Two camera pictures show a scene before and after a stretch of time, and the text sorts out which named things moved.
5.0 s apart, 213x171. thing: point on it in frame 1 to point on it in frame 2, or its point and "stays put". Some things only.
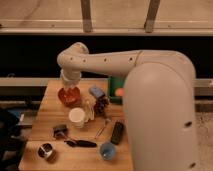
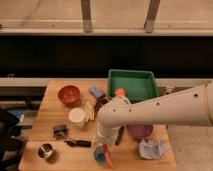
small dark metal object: [60, 131] stays put
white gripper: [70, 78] to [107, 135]
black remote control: [117, 133] stays put
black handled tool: [81, 143] stays put
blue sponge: [96, 92] stays put
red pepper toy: [70, 96] to [105, 149]
